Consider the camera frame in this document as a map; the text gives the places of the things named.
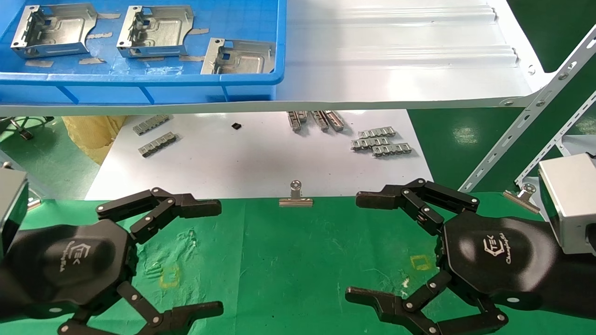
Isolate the thin perforated steel strut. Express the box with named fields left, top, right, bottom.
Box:
left=515, top=91, right=596, bottom=185

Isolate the white shelf board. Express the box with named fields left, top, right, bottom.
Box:
left=0, top=0, right=557, bottom=117

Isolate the wide perforated steel strut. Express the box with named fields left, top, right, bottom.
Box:
left=459, top=26, right=596, bottom=194

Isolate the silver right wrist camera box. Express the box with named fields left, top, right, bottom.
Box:
left=538, top=153, right=596, bottom=255

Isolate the stamped sheet metal bracket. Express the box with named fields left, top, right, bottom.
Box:
left=11, top=4, right=98, bottom=59
left=201, top=38, right=276, bottom=75
left=116, top=6, right=195, bottom=59

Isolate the yellow plastic bag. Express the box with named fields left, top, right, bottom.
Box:
left=62, top=115, right=127, bottom=166

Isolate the blue plastic tray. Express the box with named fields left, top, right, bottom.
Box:
left=0, top=0, right=287, bottom=106

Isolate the green cloth mat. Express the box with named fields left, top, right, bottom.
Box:
left=0, top=192, right=596, bottom=335

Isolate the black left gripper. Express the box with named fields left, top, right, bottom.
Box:
left=9, top=188, right=224, bottom=335

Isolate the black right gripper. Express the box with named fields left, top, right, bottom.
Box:
left=345, top=178, right=560, bottom=335

